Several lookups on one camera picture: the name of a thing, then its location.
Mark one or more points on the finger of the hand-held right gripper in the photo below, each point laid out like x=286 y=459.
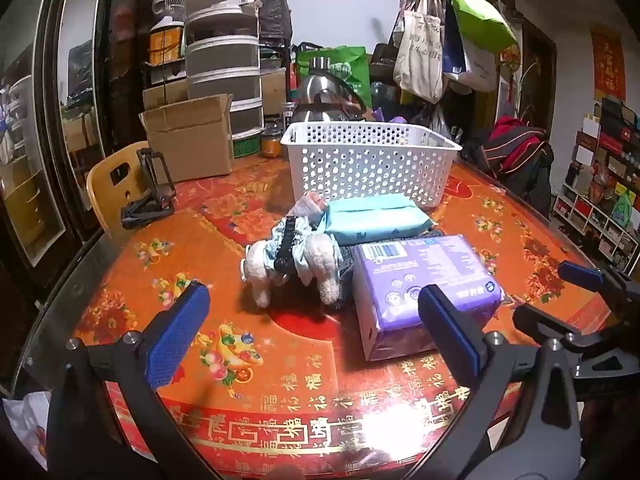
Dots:
x=580 y=275
x=540 y=322

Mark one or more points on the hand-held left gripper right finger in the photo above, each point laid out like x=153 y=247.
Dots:
x=450 y=335

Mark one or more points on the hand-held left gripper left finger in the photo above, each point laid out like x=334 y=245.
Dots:
x=175 y=332

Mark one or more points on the purple tissue pack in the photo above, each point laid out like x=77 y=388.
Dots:
x=410 y=270

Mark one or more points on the dark knit cloth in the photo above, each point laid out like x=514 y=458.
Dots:
x=346 y=265

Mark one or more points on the teal tissue pack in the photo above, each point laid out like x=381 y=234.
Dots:
x=375 y=220

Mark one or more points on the white plush dog toy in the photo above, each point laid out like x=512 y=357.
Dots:
x=315 y=255

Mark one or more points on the white perforated plastic basket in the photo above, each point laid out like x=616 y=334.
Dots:
x=370 y=165

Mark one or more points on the red floral tablecloth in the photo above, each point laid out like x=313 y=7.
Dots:
x=200 y=260

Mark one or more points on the white shelf with boxes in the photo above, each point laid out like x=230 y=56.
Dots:
x=600 y=160

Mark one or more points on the black folding stand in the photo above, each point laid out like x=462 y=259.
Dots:
x=150 y=207

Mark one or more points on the red and black clothes pile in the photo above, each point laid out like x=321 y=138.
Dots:
x=520 y=150

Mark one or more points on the wooden chair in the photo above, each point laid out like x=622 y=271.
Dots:
x=107 y=195

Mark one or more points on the white plastic bag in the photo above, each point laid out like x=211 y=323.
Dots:
x=25 y=420

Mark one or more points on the open cardboard box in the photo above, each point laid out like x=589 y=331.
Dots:
x=190 y=145

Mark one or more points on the dark wooden door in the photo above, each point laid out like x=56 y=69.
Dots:
x=537 y=70

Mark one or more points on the glass jar with orange contents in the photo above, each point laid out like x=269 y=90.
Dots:
x=272 y=145

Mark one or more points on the mirrored wardrobe door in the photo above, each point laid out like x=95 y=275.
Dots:
x=30 y=160

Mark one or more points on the white and blue bag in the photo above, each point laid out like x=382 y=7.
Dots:
x=475 y=70

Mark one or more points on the small cardboard box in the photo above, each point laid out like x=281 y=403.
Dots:
x=272 y=90

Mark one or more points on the stainless steel kettle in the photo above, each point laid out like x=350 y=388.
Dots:
x=320 y=95

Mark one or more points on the white canvas tote bag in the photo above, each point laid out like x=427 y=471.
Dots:
x=417 y=55

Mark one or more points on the dark brown paper bag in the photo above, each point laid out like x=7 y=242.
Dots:
x=384 y=62

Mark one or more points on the bright green hanging bag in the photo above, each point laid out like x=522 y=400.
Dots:
x=475 y=15

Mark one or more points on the stacked grey round containers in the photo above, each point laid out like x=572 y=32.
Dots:
x=222 y=55

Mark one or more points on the green shopping bag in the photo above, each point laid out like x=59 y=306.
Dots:
x=350 y=67

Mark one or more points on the orange and black box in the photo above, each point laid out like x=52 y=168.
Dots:
x=165 y=45

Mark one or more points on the black plastic bag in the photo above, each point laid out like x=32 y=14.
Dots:
x=274 y=15

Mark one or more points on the red wall poster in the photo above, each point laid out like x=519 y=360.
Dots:
x=607 y=65

